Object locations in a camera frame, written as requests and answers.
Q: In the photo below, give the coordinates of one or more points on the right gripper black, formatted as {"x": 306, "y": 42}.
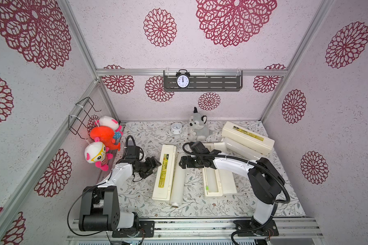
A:
{"x": 186, "y": 162}

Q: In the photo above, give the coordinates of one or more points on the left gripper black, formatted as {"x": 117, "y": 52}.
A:
{"x": 153, "y": 165}

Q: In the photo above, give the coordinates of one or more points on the cream wrap dispenser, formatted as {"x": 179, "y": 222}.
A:
{"x": 218, "y": 182}
{"x": 164, "y": 177}

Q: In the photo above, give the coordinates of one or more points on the plastic wrap roll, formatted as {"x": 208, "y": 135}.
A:
{"x": 178, "y": 183}

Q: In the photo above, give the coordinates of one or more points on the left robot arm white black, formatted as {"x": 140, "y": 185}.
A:
{"x": 100, "y": 208}

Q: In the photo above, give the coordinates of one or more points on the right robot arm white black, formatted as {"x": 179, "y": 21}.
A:
{"x": 267, "y": 183}

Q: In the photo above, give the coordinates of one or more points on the floral table mat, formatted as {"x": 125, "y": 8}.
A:
{"x": 152, "y": 135}

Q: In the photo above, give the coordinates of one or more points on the grey husky plush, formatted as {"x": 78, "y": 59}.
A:
{"x": 198, "y": 129}

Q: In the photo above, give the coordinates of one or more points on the small white round clock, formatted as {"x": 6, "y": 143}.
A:
{"x": 176, "y": 128}

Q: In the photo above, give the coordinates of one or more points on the white plush with glasses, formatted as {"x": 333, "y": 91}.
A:
{"x": 97, "y": 153}

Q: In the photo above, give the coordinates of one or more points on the red plush toy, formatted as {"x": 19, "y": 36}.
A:
{"x": 105, "y": 135}

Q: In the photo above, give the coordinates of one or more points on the white pink plush upper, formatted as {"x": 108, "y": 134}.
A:
{"x": 109, "y": 122}

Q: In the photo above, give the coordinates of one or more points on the back right cream dispenser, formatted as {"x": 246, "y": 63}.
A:
{"x": 259, "y": 143}

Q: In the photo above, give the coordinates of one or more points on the black alarm clock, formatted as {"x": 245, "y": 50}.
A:
{"x": 183, "y": 78}

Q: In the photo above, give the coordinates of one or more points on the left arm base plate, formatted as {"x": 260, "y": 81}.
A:
{"x": 141, "y": 228}

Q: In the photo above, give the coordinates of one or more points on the black wire basket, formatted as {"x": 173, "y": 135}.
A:
{"x": 85, "y": 120}

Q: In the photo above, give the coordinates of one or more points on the grey wall shelf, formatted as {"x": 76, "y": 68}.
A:
{"x": 226, "y": 82}

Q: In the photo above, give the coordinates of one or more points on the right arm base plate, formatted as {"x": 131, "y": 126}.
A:
{"x": 252, "y": 228}

